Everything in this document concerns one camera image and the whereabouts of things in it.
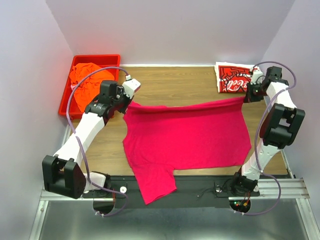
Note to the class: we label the red plastic bin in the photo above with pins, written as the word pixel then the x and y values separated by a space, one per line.
pixel 103 60

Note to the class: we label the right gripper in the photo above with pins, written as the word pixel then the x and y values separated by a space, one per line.
pixel 249 97

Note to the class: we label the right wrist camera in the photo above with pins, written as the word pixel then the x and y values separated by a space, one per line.
pixel 255 74

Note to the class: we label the aluminium frame rail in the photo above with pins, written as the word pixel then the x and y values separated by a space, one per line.
pixel 74 220

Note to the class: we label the orange t shirt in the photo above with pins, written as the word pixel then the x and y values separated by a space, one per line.
pixel 85 93

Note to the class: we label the magenta t shirt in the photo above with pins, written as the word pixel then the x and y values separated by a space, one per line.
pixel 162 139

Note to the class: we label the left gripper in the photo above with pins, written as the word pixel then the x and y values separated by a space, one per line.
pixel 128 101

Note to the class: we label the folded red coca-cola t shirt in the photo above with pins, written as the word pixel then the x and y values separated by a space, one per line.
pixel 232 78

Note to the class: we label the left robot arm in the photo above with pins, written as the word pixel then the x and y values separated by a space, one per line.
pixel 62 172

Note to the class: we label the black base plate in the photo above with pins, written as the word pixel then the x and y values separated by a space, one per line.
pixel 192 191

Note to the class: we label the folded white t shirt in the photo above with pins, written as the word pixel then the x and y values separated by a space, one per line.
pixel 221 63

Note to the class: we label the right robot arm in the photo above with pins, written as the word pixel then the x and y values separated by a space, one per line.
pixel 277 128

